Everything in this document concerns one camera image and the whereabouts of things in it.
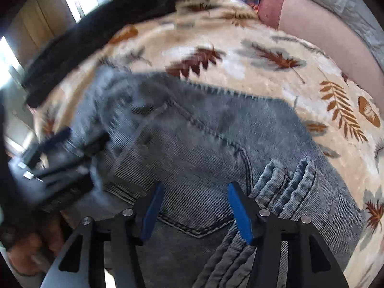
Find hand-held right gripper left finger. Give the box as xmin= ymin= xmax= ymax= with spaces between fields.
xmin=40 ymin=181 xmax=165 ymax=288

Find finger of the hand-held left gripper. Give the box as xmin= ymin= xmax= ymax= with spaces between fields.
xmin=21 ymin=127 xmax=72 ymax=169
xmin=28 ymin=132 xmax=111 ymax=184

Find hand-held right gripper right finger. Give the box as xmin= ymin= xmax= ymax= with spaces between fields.
xmin=227 ymin=181 xmax=350 ymax=288

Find blue denim pants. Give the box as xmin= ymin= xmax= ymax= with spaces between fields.
xmin=39 ymin=64 xmax=366 ymax=288

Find person's left hand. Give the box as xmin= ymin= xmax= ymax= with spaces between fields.
xmin=6 ymin=216 xmax=65 ymax=276

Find black jacket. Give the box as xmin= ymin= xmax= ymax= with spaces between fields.
xmin=21 ymin=0 xmax=199 ymax=109

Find leaf print blanket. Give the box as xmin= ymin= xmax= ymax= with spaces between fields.
xmin=33 ymin=0 xmax=384 ymax=288

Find pink and maroon sofa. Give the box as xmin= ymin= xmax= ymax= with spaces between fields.
xmin=258 ymin=0 xmax=384 ymax=74

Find wooden door frame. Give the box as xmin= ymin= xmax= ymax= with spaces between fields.
xmin=6 ymin=0 xmax=77 ymax=68

